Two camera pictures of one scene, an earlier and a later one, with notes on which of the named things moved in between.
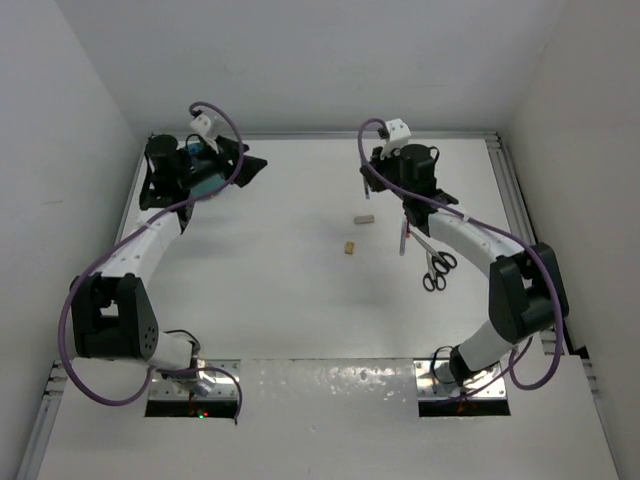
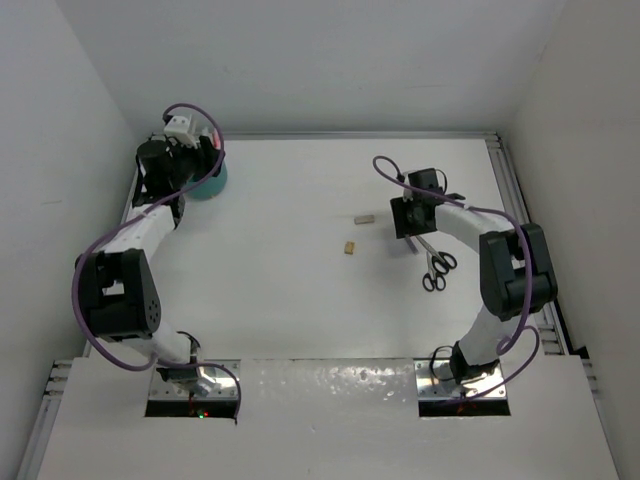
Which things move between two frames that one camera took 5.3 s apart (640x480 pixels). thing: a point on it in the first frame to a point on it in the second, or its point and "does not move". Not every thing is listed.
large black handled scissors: [442, 261] does not move
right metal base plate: [434, 380] does not move
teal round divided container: [204, 186] does not move
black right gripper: [379, 161] to [403, 228]
